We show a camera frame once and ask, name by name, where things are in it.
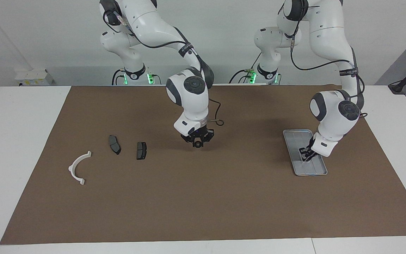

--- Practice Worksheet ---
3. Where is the brown table mat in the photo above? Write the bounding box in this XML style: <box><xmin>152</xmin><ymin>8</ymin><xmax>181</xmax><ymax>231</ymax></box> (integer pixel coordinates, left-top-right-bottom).
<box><xmin>0</xmin><ymin>85</ymin><xmax>406</xmax><ymax>245</ymax></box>

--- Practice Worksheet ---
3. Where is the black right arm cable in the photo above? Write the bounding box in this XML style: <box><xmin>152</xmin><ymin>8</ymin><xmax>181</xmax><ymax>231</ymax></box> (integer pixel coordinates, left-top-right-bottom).
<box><xmin>104</xmin><ymin>7</ymin><xmax>224</xmax><ymax>127</ymax></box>

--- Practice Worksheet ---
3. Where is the white background box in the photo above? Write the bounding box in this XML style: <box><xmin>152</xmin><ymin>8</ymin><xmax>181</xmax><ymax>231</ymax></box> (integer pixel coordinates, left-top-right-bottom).
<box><xmin>15</xmin><ymin>69</ymin><xmax>54</xmax><ymax>86</ymax></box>

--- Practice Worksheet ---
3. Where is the black right base cable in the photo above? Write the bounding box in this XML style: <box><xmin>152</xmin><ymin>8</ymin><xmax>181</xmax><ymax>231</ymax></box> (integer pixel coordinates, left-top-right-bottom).
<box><xmin>111</xmin><ymin>69</ymin><xmax>126</xmax><ymax>86</ymax></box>

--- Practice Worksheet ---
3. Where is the white curved plastic bracket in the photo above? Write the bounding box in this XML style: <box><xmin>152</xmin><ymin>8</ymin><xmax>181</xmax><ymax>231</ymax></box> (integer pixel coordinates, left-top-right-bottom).
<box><xmin>68</xmin><ymin>151</ymin><xmax>92</xmax><ymax>186</ymax></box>

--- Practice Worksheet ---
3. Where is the rectangular dark brake pad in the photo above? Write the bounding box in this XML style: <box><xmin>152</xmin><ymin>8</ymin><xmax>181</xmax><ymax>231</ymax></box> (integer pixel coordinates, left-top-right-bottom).
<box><xmin>136</xmin><ymin>141</ymin><xmax>147</xmax><ymax>161</ymax></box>

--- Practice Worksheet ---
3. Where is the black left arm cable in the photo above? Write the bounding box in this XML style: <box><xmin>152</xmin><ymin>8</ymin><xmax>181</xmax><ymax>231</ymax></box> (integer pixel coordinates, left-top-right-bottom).
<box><xmin>277</xmin><ymin>0</ymin><xmax>368</xmax><ymax>119</ymax></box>

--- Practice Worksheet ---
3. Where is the black base cable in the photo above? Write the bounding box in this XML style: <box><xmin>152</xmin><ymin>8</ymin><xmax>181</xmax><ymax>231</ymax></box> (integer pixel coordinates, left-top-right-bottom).
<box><xmin>111</xmin><ymin>69</ymin><xmax>126</xmax><ymax>86</ymax></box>
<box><xmin>229</xmin><ymin>53</ymin><xmax>263</xmax><ymax>84</ymax></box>

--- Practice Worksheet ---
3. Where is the silver metal tray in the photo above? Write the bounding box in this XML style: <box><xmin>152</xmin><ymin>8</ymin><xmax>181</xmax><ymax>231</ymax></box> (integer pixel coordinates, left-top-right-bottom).
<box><xmin>283</xmin><ymin>129</ymin><xmax>328</xmax><ymax>176</ymax></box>

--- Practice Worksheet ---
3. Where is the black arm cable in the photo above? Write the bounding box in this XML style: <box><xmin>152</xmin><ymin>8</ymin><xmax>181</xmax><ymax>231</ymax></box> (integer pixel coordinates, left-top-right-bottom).
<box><xmin>104</xmin><ymin>7</ymin><xmax>224</xmax><ymax>127</ymax></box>
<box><xmin>277</xmin><ymin>0</ymin><xmax>368</xmax><ymax>119</ymax></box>

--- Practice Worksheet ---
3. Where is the elongated dark brake pad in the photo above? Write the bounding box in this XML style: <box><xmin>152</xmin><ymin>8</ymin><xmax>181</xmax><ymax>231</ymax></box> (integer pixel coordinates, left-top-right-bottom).
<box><xmin>108</xmin><ymin>135</ymin><xmax>122</xmax><ymax>155</ymax></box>

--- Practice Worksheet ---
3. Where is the black left base cable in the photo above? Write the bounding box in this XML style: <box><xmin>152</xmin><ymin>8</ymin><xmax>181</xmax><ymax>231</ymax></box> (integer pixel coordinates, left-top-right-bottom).
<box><xmin>229</xmin><ymin>53</ymin><xmax>263</xmax><ymax>84</ymax></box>

